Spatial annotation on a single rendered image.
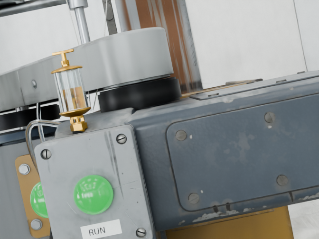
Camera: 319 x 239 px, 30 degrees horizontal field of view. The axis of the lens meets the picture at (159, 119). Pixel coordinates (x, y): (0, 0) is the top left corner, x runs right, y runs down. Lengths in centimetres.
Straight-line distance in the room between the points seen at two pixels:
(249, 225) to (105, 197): 40
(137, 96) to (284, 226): 32
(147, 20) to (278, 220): 39
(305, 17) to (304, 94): 536
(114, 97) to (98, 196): 20
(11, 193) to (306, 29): 510
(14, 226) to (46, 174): 48
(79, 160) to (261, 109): 16
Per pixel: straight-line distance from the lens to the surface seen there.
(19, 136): 94
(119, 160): 45
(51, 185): 46
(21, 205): 92
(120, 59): 61
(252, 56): 574
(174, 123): 50
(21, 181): 90
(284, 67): 579
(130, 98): 61
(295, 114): 51
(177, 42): 99
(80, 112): 52
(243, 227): 82
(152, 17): 100
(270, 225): 82
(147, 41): 62
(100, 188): 44
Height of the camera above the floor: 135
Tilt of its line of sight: 3 degrees down
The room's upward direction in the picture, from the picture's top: 12 degrees counter-clockwise
